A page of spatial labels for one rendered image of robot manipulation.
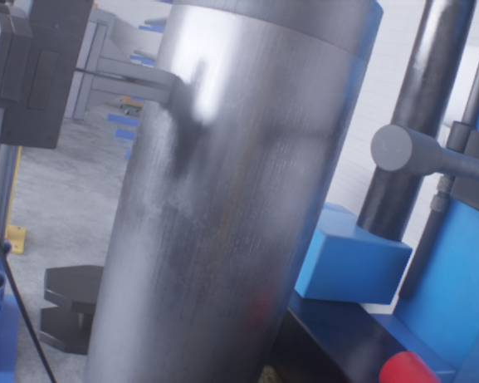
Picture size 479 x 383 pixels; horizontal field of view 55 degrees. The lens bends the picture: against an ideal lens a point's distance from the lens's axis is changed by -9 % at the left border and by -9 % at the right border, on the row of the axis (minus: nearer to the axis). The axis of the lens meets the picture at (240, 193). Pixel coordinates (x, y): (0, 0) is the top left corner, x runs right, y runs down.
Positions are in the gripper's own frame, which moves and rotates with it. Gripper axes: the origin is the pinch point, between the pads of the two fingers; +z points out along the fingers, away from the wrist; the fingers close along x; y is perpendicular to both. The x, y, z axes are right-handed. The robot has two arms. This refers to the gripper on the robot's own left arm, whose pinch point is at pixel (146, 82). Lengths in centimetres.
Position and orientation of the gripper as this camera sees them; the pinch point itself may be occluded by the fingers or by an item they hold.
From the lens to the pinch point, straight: 45.7
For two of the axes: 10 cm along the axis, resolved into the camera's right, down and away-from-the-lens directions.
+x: -2.8, 9.3, 2.2
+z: 7.1, 0.5, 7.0
